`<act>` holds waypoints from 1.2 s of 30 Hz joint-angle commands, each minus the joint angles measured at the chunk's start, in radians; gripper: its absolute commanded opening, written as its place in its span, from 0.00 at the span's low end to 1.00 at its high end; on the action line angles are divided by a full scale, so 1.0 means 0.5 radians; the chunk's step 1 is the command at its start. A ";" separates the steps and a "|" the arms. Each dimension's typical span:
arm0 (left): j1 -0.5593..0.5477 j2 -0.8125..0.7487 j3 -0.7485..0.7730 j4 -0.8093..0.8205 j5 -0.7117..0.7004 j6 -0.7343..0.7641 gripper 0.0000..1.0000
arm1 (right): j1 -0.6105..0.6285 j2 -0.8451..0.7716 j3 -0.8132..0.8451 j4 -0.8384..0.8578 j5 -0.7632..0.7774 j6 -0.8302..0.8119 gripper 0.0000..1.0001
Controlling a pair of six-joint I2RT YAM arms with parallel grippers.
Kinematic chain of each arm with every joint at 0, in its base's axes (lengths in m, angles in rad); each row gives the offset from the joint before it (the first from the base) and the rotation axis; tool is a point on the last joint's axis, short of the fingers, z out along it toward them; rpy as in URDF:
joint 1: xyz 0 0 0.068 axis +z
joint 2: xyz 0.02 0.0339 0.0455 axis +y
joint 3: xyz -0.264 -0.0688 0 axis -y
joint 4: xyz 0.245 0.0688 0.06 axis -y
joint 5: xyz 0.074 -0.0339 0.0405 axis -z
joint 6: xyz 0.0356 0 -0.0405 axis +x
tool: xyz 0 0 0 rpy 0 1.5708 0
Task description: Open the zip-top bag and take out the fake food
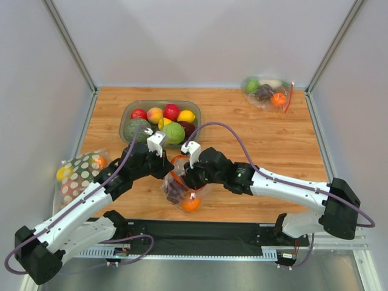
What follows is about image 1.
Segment fake dark red apple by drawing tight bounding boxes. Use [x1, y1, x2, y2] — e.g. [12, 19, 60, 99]
[178, 121, 196, 138]

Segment purple cable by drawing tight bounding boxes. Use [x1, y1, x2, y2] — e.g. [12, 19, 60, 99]
[4, 126, 156, 275]
[184, 121, 376, 270]

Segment grey plastic fruit bowl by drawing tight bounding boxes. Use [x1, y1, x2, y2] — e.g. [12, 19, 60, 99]
[119, 100, 202, 144]

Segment fake purple grapes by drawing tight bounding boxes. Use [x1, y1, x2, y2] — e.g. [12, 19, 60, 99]
[162, 178, 189, 205]

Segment zip bag with food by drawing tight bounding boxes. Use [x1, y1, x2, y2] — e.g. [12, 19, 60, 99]
[241, 76, 295, 113]
[55, 149, 112, 206]

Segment fake peach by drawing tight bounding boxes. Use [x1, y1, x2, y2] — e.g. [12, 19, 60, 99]
[147, 107, 163, 124]

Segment white slotted cable duct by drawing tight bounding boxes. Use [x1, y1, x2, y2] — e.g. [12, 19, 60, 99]
[76, 244, 296, 261]

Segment fake yellow pepper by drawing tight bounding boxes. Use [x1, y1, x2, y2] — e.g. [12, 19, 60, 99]
[158, 117, 173, 130]

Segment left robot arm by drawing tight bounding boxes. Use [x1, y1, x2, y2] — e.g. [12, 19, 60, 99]
[10, 142, 173, 286]

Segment fake green cabbage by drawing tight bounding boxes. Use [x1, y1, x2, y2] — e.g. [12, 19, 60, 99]
[162, 122, 186, 144]

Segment clear zip bag orange seal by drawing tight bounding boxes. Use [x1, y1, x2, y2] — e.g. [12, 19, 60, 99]
[161, 155, 212, 213]

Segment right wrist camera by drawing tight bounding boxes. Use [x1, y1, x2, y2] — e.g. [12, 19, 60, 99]
[181, 141, 201, 169]

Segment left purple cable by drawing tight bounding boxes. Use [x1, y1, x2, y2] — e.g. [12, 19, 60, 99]
[4, 126, 156, 275]

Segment far zip bag with food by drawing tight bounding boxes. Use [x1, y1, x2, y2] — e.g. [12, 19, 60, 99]
[241, 76, 295, 113]

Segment left zip bag with food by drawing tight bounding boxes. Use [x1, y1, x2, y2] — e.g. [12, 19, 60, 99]
[55, 149, 112, 206]

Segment fake red pomegranate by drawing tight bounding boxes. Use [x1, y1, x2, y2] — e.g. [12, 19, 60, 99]
[163, 104, 180, 121]

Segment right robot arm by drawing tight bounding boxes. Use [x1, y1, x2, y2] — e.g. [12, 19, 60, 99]
[181, 145, 361, 240]

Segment fake yellow lemon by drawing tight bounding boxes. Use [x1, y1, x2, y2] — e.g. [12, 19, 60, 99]
[176, 110, 196, 123]

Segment fake orange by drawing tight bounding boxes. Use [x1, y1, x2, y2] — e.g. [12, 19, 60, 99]
[180, 198, 201, 213]

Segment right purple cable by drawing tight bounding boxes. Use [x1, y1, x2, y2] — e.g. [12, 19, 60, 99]
[184, 121, 376, 270]

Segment fake green melon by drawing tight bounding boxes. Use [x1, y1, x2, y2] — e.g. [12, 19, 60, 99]
[123, 118, 151, 143]

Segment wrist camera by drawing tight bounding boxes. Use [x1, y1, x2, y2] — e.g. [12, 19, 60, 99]
[181, 141, 201, 169]
[147, 131, 168, 158]

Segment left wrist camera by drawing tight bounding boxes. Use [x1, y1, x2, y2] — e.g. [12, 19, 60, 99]
[147, 131, 168, 158]

